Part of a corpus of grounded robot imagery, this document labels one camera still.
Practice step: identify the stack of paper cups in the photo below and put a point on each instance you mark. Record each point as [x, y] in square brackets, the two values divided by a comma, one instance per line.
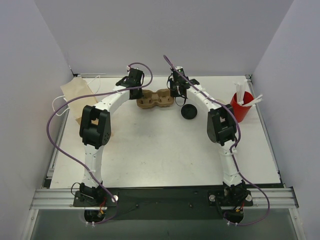
[220, 101]

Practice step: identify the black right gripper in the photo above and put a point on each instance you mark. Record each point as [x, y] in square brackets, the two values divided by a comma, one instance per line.
[177, 91]

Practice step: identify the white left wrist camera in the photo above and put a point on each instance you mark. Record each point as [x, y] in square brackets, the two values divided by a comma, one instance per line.
[129, 67]

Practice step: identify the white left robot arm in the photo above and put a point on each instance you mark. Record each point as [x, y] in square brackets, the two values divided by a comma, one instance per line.
[95, 130]

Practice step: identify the brown paper bag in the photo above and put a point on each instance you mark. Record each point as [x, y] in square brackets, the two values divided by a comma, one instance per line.
[75, 88]

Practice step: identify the stack of black lids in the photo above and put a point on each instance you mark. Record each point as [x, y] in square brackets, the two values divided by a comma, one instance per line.
[189, 111]

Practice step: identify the red cylindrical holder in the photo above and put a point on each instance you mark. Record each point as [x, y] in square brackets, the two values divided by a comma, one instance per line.
[241, 111]

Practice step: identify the brown pulp cup carrier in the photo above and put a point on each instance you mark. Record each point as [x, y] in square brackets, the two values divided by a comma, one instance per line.
[161, 98]

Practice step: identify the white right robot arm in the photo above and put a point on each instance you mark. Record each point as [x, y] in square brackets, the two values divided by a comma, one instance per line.
[221, 129]

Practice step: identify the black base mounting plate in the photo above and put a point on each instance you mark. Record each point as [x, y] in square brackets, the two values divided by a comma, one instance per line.
[199, 202]

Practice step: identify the aluminium frame rail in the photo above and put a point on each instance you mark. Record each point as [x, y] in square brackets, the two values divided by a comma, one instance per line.
[62, 199]

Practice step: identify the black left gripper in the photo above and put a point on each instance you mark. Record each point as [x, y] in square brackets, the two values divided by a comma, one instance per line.
[136, 93]

